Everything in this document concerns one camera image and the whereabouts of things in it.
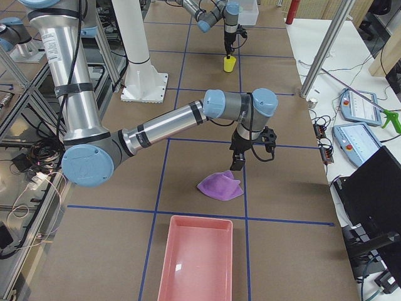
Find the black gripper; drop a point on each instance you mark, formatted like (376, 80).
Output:
(229, 37)
(240, 145)

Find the yellow plastic cup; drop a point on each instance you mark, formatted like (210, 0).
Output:
(228, 65)

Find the purple microfiber cloth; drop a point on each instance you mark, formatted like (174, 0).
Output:
(222, 186)

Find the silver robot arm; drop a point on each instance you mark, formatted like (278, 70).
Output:
(228, 11)
(92, 151)

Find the clear plastic storage box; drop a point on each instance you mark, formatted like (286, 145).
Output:
(248, 13)

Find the red fire extinguisher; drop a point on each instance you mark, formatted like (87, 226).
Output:
(292, 11)

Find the small metal cylinder weight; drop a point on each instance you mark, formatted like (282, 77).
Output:
(312, 103)

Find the pink plastic bin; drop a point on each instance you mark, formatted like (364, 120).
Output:
(198, 259)

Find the blue teach pendant tablet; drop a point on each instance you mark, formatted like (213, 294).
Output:
(357, 141)

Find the black laptop computer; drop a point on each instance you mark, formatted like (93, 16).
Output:
(371, 195)

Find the green grabber reach tool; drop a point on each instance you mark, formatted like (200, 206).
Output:
(392, 117)

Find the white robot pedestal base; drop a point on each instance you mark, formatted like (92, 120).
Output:
(143, 83)

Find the aluminium frame post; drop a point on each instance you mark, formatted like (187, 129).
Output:
(324, 49)

